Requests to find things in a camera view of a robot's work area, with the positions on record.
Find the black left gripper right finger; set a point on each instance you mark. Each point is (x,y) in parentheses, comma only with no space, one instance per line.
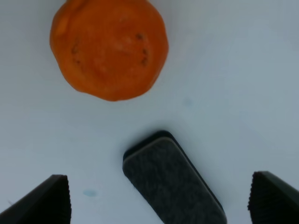
(272,201)

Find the orange mandarin fruit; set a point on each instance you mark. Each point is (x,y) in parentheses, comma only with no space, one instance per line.
(111,49)

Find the grey felt board eraser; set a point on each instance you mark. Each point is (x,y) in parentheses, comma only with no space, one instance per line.
(163,174)

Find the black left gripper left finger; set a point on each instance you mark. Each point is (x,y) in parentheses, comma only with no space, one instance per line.
(48,203)

